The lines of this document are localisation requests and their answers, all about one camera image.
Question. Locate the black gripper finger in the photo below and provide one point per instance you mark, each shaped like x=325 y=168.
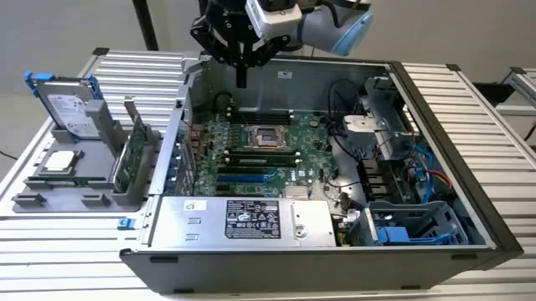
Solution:
x=218 y=50
x=263 y=51

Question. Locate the green graphics card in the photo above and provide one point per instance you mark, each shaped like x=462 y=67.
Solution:
x=133 y=156

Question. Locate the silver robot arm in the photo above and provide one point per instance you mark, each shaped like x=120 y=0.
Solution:
x=318 y=28

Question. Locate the coin battery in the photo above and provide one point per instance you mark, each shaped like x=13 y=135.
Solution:
x=314 y=122

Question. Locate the CPU socket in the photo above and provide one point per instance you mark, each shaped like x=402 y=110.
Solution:
x=266 y=136

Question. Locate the metal disk bay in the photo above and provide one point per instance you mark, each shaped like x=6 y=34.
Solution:
x=389 y=103

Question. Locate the green RAM stick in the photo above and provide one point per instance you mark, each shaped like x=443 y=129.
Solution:
x=259 y=161
x=83 y=180

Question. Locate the green motherboard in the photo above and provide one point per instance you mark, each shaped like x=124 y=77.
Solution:
x=310 y=156

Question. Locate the black expansion slot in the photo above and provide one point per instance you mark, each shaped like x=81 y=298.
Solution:
x=240 y=169

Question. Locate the blue expansion slot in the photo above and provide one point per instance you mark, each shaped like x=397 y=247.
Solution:
x=242 y=177

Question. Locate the hard disk in blue carrier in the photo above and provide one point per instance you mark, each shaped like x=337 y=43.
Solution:
x=63 y=106

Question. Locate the silver chipset heatsink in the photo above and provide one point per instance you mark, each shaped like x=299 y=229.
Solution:
x=296 y=192

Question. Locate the grey parts rack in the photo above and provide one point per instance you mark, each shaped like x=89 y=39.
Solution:
x=92 y=175

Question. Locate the silver CPU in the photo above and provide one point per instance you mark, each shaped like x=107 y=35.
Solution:
x=60 y=161

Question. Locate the silver power supply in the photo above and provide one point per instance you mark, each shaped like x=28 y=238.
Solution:
x=200 y=225

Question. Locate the black box between tables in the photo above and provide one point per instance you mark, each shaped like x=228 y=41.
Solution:
x=493 y=92

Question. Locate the small blue clip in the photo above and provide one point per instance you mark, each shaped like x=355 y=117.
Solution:
x=124 y=223

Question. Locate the neighbouring slatted metal table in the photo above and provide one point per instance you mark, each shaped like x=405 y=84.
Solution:
x=518 y=78

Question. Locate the grey disk bay cage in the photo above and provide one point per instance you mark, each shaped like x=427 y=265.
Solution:
x=418 y=210

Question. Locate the blue plastic latch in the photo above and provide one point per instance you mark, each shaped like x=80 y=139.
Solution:
x=393 y=235

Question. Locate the open black PC case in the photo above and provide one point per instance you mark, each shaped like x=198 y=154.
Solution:
x=292 y=269

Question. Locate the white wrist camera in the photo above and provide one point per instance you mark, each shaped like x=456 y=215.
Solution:
x=271 y=22

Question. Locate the silver metal bracket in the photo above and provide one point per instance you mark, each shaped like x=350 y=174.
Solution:
x=363 y=123

